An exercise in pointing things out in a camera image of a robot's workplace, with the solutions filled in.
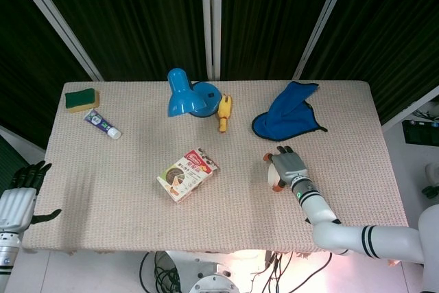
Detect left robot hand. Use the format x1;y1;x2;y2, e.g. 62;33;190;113
0;161;62;234

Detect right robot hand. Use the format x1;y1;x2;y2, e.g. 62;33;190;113
263;145;309;192

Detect white paper cup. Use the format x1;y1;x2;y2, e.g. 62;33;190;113
267;162;281;187

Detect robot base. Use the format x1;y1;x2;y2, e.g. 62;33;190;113
164;250;263;293

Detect blue cloth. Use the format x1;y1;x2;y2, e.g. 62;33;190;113
251;81;329;143

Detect yellow rubber chicken toy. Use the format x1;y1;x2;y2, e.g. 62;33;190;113
217;93;234;134

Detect woven pink tablecloth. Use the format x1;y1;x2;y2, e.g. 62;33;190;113
19;80;411;266

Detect snack box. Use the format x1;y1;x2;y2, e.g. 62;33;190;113
156;147;221;204

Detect toothpaste tube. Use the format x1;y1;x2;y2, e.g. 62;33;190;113
84;108;122;141

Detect green yellow sponge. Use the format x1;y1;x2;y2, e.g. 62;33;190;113
64;88;101;115

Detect blue desk lamp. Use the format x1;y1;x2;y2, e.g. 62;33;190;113
167;68;222;119

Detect black equipment box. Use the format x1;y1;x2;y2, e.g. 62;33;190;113
401;119;439;145

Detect white machine with green parts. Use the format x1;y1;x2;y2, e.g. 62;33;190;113
420;162;439;200

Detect red black wires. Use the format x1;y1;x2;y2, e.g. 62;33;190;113
252;250;333;293

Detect black cable bundle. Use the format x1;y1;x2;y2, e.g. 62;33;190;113
139;250;181;293

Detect white folding screen frame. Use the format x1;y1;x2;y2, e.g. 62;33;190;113
0;0;439;152

